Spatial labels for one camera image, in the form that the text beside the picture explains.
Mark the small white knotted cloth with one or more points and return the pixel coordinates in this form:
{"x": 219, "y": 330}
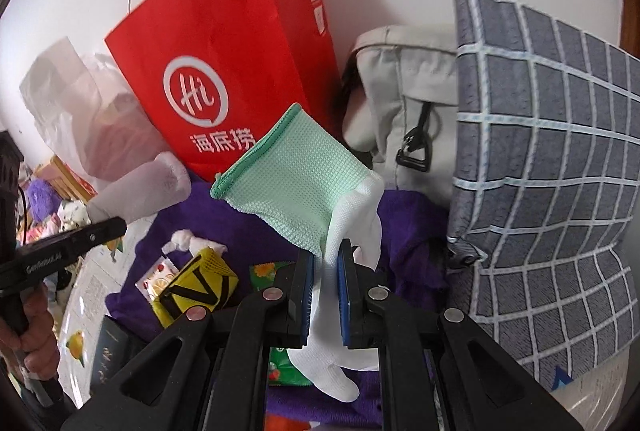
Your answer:
{"x": 182, "y": 240}

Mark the orange snack packet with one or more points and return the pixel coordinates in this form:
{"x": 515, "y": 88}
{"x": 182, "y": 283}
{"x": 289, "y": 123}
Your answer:
{"x": 285, "y": 423}

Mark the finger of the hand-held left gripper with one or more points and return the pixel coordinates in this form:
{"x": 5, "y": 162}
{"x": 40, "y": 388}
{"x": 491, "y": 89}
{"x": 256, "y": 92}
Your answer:
{"x": 100, "y": 233}

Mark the red paper bag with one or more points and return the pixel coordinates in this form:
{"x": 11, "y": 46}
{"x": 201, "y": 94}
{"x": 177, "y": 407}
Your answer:
{"x": 235, "y": 36}

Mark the white fuzzy sock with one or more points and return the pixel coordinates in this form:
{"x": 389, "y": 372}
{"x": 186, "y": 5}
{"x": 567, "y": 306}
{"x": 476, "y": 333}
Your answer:
{"x": 145, "y": 186}

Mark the green packet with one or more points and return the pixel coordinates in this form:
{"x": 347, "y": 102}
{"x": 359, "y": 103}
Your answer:
{"x": 265, "y": 276}

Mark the purple plush toy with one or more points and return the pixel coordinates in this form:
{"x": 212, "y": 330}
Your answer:
{"x": 42, "y": 198}

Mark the cardboard box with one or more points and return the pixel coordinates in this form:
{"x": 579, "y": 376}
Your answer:
{"x": 70, "y": 176}

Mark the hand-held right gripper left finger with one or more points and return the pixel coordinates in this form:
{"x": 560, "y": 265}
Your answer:
{"x": 306, "y": 301}

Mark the beige canvas bag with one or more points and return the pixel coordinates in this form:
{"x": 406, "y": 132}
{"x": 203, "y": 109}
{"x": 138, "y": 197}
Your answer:
{"x": 400, "y": 111}

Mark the fruit print snack packet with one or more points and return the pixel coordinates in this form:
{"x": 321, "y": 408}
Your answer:
{"x": 157, "y": 278}

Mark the white plush toy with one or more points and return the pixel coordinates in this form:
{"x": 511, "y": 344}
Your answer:
{"x": 74, "y": 213}

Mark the blue paper piece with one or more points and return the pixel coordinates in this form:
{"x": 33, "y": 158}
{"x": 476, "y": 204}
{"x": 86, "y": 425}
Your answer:
{"x": 561, "y": 381}

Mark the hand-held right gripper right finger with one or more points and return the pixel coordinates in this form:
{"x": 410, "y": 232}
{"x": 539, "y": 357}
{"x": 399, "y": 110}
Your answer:
{"x": 344, "y": 301}

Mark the person's left hand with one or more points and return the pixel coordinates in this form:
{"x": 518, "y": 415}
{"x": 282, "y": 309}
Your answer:
{"x": 37, "y": 336}

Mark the white glove with green cuff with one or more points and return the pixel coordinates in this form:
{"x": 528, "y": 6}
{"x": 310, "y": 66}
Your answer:
{"x": 290, "y": 171}

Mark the fruit print tablecloth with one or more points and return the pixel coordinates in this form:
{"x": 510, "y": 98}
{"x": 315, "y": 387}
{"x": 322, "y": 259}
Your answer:
{"x": 90, "y": 291}

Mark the purple cloth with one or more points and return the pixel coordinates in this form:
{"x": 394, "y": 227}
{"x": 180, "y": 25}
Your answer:
{"x": 200, "y": 216}

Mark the dark green booklet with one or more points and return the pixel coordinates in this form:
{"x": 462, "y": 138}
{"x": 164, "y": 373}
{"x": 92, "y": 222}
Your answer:
{"x": 107, "y": 356}

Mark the white plastic bag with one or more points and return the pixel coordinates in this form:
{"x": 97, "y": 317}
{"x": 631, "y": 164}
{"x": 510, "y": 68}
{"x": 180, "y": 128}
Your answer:
{"x": 75, "y": 111}

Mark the yellow black striped pouch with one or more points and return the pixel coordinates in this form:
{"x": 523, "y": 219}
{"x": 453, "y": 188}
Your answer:
{"x": 200, "y": 276}

